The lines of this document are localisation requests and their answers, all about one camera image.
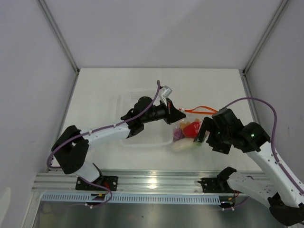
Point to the white radish with leaves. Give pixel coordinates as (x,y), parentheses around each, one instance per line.
(184,144)

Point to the aluminium frame post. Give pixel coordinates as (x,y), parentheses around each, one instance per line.
(272,24)
(57,33)

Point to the purple onion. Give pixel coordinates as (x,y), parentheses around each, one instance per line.
(177,134)

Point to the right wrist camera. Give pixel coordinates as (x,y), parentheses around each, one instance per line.
(226,119)

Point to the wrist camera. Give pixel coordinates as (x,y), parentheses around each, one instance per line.
(164,93)
(226,119)

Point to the red bell pepper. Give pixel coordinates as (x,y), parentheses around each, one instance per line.
(192,130)

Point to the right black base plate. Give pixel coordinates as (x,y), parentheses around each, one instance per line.
(214,185)

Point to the right aluminium frame post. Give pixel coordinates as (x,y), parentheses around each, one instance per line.
(272,24)

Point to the aluminium mounting rail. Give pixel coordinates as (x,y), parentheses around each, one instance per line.
(133,182)

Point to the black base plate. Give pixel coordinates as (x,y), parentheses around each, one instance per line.
(110,182)
(214,185)

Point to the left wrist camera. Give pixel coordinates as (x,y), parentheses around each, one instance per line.
(164,93)

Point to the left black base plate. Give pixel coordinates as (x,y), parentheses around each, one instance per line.
(110,182)

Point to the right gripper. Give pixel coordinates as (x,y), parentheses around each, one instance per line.
(206,125)

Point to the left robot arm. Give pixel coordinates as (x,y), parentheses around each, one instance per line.
(71,149)

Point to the left aluminium frame post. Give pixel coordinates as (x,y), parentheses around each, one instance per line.
(57,33)

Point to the white slotted cable duct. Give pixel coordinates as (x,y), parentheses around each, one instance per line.
(132,198)

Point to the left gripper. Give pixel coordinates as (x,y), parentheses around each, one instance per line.
(172,115)

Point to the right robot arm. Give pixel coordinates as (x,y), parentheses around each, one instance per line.
(282,196)

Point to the clear zip top bag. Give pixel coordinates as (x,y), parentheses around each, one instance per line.
(196,114)

